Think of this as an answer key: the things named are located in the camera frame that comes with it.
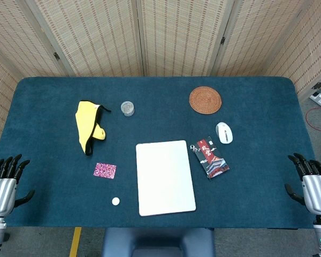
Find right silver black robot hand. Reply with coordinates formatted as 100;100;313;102
285;153;321;216

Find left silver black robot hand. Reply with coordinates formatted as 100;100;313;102
0;154;35;217

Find pink patterned card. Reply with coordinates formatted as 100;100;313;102
93;162;117;179

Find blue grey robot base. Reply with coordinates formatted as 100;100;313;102
102;227;216;257

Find white rectangular board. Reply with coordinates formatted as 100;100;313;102
135;140;197;217

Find blue table cloth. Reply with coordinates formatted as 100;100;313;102
0;77;321;230

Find red patterned packet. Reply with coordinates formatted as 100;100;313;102
190;136;230;179

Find yellow black cloth mitt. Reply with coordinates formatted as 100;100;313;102
75;100;112;156

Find white computer mouse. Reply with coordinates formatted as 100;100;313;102
215;122;233;145

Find brown woven rattan coaster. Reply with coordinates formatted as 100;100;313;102
189;86;222;115

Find clear plastic round jar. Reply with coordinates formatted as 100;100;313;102
120;101;136;117

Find woven folding screen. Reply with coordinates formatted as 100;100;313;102
0;0;321;147

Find red cable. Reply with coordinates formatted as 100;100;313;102
305;107;321;132

